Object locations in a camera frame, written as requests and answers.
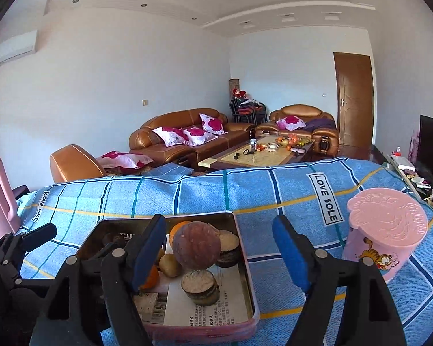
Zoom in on floral pillow right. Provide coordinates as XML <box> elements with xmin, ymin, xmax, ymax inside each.
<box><xmin>199</xmin><ymin>113</ymin><xmax>225</xmax><ymax>135</ymax></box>

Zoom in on white wall air conditioner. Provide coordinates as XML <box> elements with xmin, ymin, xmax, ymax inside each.
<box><xmin>0</xmin><ymin>30</ymin><xmax>38</xmax><ymax>66</ymax></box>

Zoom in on large orange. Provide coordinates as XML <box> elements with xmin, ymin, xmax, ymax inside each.
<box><xmin>169</xmin><ymin>221</ymin><xmax>190</xmax><ymax>248</ymax></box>

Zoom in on brown leather armchair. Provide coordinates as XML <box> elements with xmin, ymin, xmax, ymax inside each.
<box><xmin>255</xmin><ymin>104</ymin><xmax>339</xmax><ymax>157</ymax></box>

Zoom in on wooden coffee table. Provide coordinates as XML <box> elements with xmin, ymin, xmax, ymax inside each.
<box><xmin>198</xmin><ymin>135</ymin><xmax>313</xmax><ymax>170</ymax></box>

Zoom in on small dark passion fruit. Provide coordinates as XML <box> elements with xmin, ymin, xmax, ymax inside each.
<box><xmin>102</xmin><ymin>233</ymin><xmax>126</xmax><ymax>248</ymax></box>

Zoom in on floral pillow middle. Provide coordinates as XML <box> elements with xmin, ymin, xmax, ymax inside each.
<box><xmin>182</xmin><ymin>127</ymin><xmax>217</xmax><ymax>147</ymax></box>

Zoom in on sugarcane piece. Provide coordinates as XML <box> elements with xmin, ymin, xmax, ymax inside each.
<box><xmin>180</xmin><ymin>270</ymin><xmax>220</xmax><ymax>307</ymax></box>
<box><xmin>216</xmin><ymin>230</ymin><xmax>241</xmax><ymax>268</ymax></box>

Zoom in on pink cartoon cup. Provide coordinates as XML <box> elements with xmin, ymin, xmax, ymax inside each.
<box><xmin>343</xmin><ymin>187</ymin><xmax>428</xmax><ymax>282</ymax></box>

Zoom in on floral pillow left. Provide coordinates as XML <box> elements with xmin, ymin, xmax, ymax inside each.
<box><xmin>152</xmin><ymin>127</ymin><xmax>191</xmax><ymax>148</ymax></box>

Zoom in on pink tin box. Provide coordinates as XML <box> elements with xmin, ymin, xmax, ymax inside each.
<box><xmin>78</xmin><ymin>211</ymin><xmax>260</xmax><ymax>345</ymax></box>

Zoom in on brown wooden door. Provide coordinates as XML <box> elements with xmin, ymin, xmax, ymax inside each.
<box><xmin>334</xmin><ymin>52</ymin><xmax>374</xmax><ymax>148</ymax></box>

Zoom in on brown leather three-seat sofa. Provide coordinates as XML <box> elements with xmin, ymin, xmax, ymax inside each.
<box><xmin>129</xmin><ymin>108</ymin><xmax>255</xmax><ymax>166</ymax></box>

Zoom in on blue plaid tablecloth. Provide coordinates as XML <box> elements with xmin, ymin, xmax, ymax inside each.
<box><xmin>14</xmin><ymin>158</ymin><xmax>433</xmax><ymax>345</ymax></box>

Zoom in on floral pillow on armchair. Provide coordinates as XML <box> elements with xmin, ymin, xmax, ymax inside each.
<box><xmin>276</xmin><ymin>116</ymin><xmax>306</xmax><ymax>131</ymax></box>

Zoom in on stacked dark chairs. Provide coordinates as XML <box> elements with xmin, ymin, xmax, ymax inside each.
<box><xmin>229</xmin><ymin>98</ymin><xmax>268</xmax><ymax>126</ymax></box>

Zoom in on pink electric kettle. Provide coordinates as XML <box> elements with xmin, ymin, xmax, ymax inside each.
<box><xmin>0</xmin><ymin>158</ymin><xmax>22</xmax><ymax>239</ymax></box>

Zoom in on small brown kiwi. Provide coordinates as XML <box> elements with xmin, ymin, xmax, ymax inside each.
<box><xmin>158</xmin><ymin>254</ymin><xmax>183</xmax><ymax>278</ymax></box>

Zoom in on large purple passion fruit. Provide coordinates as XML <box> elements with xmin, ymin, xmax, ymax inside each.
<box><xmin>172</xmin><ymin>221</ymin><xmax>221</xmax><ymax>270</ymax></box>

